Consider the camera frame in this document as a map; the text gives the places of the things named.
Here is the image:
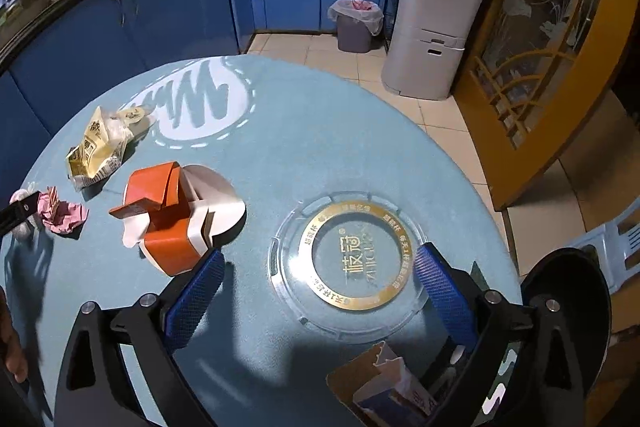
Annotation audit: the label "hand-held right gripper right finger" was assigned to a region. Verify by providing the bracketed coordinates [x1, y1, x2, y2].
[414, 242, 608, 427]

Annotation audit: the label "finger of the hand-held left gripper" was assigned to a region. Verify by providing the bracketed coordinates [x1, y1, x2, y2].
[0, 189, 40, 238]

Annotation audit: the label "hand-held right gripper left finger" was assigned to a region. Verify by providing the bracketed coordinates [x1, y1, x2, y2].
[54, 249, 227, 427]

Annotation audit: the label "pink wrapper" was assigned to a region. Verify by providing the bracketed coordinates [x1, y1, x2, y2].
[36, 187, 90, 235]

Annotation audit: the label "clear plastic lid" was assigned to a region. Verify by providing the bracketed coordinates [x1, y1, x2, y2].
[267, 192, 431, 342]

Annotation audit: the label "person's left hand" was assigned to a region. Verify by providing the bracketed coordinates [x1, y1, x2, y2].
[0, 287, 28, 383]

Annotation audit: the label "white sock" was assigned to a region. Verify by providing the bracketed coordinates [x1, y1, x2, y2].
[10, 188, 40, 242]

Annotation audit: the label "orange white small carton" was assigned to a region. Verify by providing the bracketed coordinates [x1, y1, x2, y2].
[109, 161, 247, 277]

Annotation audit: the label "cream snack packet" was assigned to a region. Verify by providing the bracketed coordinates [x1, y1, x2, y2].
[66, 104, 156, 192]

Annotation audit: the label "torn cardboard carton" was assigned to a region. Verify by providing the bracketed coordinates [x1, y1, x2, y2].
[326, 341, 441, 427]

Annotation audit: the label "light blue plastic chair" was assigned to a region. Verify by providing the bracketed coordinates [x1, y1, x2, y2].
[575, 209, 640, 293]

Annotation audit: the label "teal round tablecloth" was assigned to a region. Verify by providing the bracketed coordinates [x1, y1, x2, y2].
[0, 54, 523, 427]

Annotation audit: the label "blue kitchen cabinets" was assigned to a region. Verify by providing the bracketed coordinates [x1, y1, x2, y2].
[0, 0, 416, 188]

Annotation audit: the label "wooden glass door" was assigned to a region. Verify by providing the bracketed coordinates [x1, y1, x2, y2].
[452, 0, 640, 208]

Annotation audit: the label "grey bin with plastic bag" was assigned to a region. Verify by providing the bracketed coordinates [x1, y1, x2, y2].
[327, 0, 385, 54]

